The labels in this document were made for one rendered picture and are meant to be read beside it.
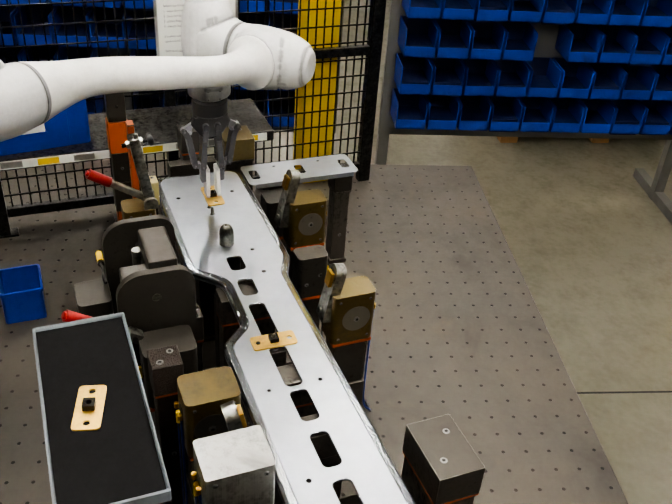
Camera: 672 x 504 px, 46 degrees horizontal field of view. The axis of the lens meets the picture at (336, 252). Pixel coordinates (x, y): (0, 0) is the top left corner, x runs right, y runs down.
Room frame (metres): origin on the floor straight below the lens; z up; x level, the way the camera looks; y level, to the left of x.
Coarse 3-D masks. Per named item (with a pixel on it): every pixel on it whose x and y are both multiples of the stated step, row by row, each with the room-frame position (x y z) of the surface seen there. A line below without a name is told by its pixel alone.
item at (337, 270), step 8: (336, 264) 1.24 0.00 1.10; (328, 272) 1.24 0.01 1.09; (336, 272) 1.22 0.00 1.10; (344, 272) 1.23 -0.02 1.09; (328, 280) 1.23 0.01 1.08; (336, 280) 1.22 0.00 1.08; (344, 280) 1.23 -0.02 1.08; (328, 288) 1.23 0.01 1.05; (336, 288) 1.22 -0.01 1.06; (328, 296) 1.22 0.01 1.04; (320, 304) 1.24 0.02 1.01; (328, 304) 1.21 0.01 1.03; (320, 312) 1.23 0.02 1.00; (328, 312) 1.21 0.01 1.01; (328, 320) 1.22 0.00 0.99
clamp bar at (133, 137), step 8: (128, 136) 1.49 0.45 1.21; (136, 136) 1.50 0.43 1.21; (128, 144) 1.48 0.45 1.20; (136, 144) 1.47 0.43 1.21; (152, 144) 1.49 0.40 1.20; (136, 152) 1.47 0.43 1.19; (136, 160) 1.47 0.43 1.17; (144, 160) 1.48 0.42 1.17; (136, 168) 1.47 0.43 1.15; (144, 168) 1.48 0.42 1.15; (144, 176) 1.48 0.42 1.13; (144, 184) 1.48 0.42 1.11; (144, 192) 1.48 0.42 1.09; (152, 192) 1.48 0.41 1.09
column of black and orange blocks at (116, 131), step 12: (108, 96) 1.75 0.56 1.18; (120, 96) 1.76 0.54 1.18; (108, 108) 1.74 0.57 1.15; (120, 108) 1.76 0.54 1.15; (108, 120) 1.74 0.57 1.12; (120, 120) 1.75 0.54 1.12; (108, 132) 1.74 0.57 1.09; (120, 132) 1.75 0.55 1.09; (108, 144) 1.76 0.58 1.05; (120, 144) 1.75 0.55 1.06; (120, 156) 1.75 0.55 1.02; (120, 168) 1.75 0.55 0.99; (120, 180) 1.75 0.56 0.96; (120, 192) 1.75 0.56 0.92; (120, 204) 1.74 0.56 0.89; (120, 216) 1.74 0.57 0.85
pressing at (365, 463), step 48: (192, 192) 1.64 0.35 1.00; (240, 192) 1.66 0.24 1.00; (192, 240) 1.44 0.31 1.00; (240, 240) 1.45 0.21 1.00; (288, 288) 1.29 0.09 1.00; (240, 336) 1.13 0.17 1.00; (288, 336) 1.14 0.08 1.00; (240, 384) 1.00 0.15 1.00; (336, 384) 1.02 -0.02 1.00; (288, 432) 0.90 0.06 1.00; (336, 432) 0.91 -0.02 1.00; (288, 480) 0.81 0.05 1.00; (336, 480) 0.81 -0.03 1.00; (384, 480) 0.82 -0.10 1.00
